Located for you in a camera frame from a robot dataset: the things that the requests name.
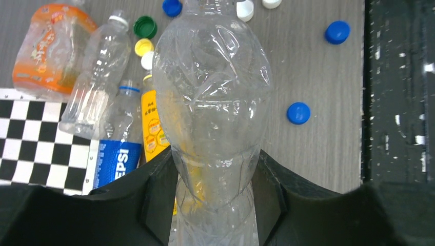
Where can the blue Pepsi label bottle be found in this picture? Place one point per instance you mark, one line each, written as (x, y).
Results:
(121, 136)

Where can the black white checkerboard mat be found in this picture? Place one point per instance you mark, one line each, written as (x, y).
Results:
(35, 152)

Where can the yellow label bottle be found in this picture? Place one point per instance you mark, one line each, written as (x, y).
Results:
(154, 138)

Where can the blue bottle cap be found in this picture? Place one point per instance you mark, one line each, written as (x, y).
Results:
(337, 32)
(298, 113)
(172, 8)

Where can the clear bottle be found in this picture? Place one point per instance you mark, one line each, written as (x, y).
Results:
(106, 57)
(213, 92)

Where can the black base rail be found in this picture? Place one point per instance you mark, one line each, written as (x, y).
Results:
(398, 92)

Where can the orange label wide bottle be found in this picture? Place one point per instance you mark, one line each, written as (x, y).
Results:
(51, 55)

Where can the small white bottle cap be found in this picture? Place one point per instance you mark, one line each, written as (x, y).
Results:
(245, 10)

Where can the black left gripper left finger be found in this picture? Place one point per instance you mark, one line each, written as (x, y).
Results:
(135, 209)

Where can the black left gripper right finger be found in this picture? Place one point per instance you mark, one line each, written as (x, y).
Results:
(291, 210)

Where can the white cap near yellow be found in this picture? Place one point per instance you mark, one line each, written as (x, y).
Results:
(147, 60)

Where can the yellow bottle cap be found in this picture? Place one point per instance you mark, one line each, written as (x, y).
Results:
(143, 46)

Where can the clear bottle behind Pepsi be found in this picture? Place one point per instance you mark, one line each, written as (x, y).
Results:
(106, 57)

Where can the green bottle cap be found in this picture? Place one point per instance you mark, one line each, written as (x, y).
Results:
(145, 27)

